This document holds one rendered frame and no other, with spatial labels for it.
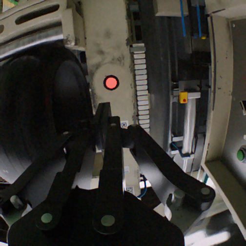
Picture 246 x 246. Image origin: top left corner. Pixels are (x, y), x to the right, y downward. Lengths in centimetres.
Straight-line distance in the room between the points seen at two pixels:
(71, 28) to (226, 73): 34
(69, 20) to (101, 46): 14
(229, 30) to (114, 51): 31
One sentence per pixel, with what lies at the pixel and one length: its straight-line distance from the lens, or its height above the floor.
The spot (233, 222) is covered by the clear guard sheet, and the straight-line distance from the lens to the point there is 41.
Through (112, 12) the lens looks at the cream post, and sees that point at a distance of 48.
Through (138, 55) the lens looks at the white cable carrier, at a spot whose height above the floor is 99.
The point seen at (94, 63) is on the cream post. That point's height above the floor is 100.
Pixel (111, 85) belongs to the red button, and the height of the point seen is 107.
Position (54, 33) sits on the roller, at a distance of 42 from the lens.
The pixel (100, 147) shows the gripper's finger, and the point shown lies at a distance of 16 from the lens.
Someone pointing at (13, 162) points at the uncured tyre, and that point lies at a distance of 44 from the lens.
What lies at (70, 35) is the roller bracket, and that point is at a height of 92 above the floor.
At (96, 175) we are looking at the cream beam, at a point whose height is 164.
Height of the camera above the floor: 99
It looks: 23 degrees up
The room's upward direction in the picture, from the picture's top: 174 degrees clockwise
